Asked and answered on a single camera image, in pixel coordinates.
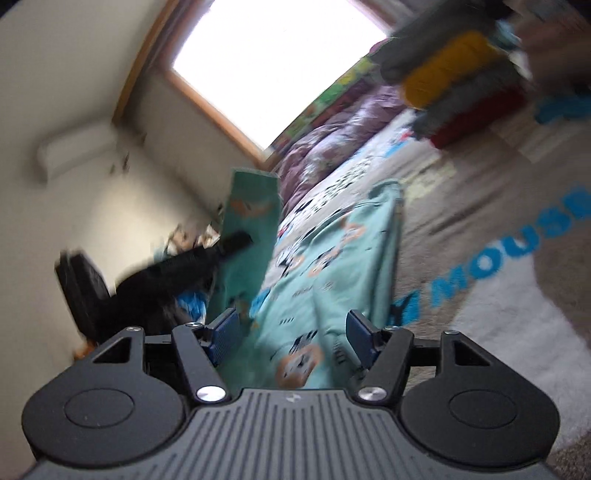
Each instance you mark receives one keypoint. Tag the wooden window frame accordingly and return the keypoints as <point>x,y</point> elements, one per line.
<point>253,66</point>

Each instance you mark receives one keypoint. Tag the blue grey folded jeans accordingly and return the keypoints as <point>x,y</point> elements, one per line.
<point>465,94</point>

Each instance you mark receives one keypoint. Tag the Mickey Mouse bed blanket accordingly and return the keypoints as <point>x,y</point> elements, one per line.
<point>496,244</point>

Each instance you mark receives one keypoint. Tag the purple crumpled duvet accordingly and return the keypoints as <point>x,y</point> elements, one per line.
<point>324,149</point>

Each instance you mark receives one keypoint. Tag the cluttered side shelf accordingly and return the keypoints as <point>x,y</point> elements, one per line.
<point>192,234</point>

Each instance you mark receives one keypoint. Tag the dark grey folded garment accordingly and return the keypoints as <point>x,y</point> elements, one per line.
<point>427,33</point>

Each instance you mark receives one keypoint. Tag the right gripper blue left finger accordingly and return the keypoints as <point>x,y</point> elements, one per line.
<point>222,336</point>

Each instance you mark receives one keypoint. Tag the teal patterned child garment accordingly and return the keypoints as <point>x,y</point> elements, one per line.
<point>293,313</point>

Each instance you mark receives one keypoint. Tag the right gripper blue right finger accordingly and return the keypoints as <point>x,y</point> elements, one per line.
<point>364,337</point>

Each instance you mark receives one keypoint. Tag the yellow folded sweater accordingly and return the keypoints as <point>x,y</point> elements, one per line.
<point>461,57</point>

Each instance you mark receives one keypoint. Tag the red folded garment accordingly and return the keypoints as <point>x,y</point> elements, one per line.
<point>481,115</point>

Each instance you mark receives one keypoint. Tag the white wall air conditioner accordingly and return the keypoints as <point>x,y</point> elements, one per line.
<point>74,147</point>

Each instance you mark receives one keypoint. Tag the colourful alphabet headboard panel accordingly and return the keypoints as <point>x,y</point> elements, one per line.
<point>350,87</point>

